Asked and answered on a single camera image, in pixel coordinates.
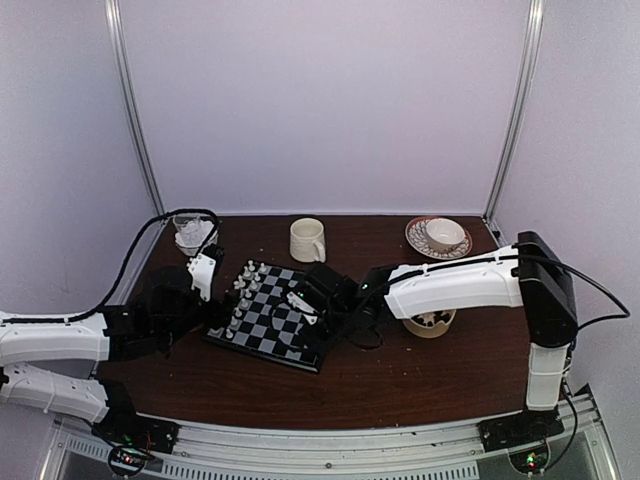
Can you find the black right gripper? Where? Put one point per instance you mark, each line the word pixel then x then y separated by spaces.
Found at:
pixel 318 345

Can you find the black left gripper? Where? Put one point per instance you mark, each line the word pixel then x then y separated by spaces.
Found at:
pixel 221 312

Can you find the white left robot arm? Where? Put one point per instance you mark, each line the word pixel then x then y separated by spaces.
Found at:
pixel 173 301

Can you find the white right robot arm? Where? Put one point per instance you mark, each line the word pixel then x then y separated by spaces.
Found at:
pixel 526 275

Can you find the cream bowl of black pieces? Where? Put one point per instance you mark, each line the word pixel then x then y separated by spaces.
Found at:
pixel 430 325

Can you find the black and white chessboard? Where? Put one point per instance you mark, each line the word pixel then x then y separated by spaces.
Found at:
pixel 267 328

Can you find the clear glass cup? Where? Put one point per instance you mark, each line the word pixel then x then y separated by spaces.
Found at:
pixel 185 222

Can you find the white ribbed ceramic mug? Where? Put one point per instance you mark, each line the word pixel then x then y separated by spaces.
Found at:
pixel 307 240

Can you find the floral patterned saucer plate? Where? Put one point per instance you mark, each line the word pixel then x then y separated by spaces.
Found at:
pixel 416 237

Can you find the white ceramic cup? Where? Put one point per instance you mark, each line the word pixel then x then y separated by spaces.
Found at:
pixel 444 234

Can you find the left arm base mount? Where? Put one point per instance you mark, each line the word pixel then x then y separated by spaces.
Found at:
pixel 134 441

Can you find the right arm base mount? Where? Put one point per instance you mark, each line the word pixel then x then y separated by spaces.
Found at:
pixel 524 436

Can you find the aluminium front rail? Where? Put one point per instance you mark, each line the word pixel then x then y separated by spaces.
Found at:
pixel 452 450

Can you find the aluminium frame post left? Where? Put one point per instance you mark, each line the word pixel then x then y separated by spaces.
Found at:
pixel 133 119

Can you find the aluminium frame post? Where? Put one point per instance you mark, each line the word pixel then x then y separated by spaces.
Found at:
pixel 528 63
pixel 133 119

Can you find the aluminium frame post right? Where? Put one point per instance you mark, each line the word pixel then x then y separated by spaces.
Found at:
pixel 528 63

